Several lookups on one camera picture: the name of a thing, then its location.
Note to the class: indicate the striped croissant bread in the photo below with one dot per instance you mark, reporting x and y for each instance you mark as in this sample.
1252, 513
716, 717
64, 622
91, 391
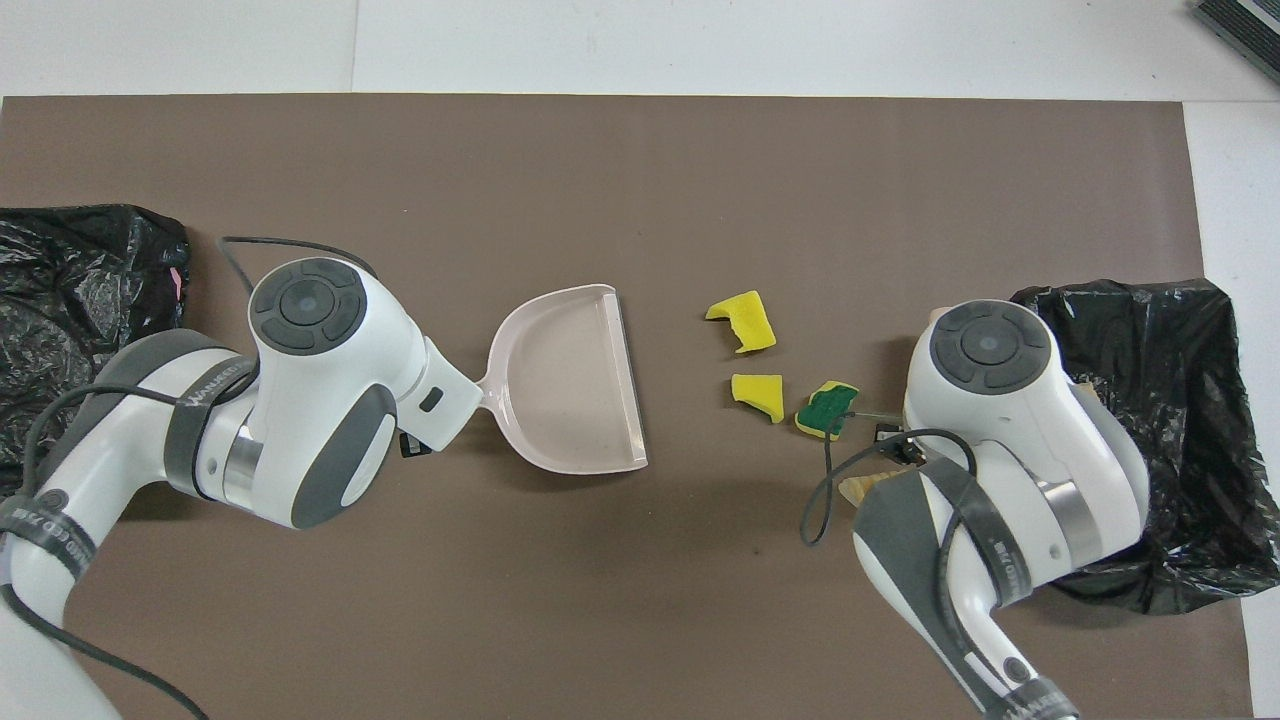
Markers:
860, 488

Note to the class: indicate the green and yellow sponge piece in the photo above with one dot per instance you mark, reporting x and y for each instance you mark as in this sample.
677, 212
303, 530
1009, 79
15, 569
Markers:
825, 410

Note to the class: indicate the small yellow sponge piece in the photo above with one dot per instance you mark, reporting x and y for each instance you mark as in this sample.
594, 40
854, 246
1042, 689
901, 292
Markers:
758, 393

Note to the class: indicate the beige plastic dustpan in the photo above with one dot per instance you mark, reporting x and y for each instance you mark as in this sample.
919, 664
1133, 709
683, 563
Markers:
570, 380

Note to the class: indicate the notched yellow sponge piece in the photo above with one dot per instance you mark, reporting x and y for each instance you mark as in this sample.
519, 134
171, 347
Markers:
745, 318

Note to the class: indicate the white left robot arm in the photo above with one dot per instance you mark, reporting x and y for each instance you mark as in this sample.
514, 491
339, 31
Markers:
320, 400

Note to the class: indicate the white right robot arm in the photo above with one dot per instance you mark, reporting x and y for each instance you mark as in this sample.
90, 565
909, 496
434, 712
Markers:
1020, 440

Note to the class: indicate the open bin with black bag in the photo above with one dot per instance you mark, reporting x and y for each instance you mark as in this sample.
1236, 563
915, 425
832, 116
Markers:
1190, 420

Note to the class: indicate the brown table mat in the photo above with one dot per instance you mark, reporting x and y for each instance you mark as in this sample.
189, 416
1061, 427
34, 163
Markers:
600, 180

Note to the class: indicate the box wrapped in black bag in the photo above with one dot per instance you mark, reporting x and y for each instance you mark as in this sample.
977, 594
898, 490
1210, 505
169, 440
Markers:
70, 300

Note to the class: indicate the dark ribbed device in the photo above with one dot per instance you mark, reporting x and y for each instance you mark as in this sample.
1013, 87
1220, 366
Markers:
1245, 30

